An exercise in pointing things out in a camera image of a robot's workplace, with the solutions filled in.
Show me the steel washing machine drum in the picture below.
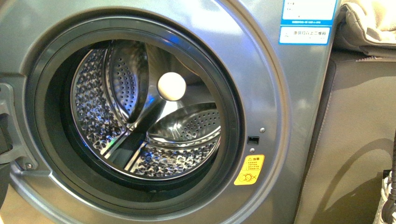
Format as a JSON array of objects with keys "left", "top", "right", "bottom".
[{"left": 70, "top": 40, "right": 221, "bottom": 181}]

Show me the grey front-load washing machine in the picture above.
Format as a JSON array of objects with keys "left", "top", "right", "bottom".
[{"left": 0, "top": 0, "right": 334, "bottom": 224}]

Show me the washing machine door with hinge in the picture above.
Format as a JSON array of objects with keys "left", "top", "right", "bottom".
[{"left": 0, "top": 83, "right": 38, "bottom": 205}]

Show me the white round drum hub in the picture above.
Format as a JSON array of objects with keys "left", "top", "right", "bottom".
[{"left": 157, "top": 72, "right": 186, "bottom": 101}]

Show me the black door latch slot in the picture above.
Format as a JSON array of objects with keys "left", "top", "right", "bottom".
[{"left": 247, "top": 136, "right": 260, "bottom": 145}]

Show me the yellow warning sticker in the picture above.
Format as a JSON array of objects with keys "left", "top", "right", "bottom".
[{"left": 234, "top": 154, "right": 265, "bottom": 186}]

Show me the blue white energy label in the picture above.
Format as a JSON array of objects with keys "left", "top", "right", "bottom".
[{"left": 279, "top": 0, "right": 338, "bottom": 45}]

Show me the dark rubber door gasket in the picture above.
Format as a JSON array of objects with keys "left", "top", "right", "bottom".
[{"left": 21, "top": 15, "right": 241, "bottom": 219}]

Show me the brown sofa side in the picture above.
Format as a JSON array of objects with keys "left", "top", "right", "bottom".
[{"left": 294, "top": 51, "right": 396, "bottom": 224}]

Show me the beige cushion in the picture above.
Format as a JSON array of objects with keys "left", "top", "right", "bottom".
[{"left": 333, "top": 0, "right": 396, "bottom": 58}]

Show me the black white woven basket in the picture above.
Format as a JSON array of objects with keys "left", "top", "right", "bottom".
[{"left": 373, "top": 171, "right": 393, "bottom": 224}]

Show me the black basket handle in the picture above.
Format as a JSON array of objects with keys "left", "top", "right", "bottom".
[{"left": 381, "top": 137, "right": 396, "bottom": 224}]

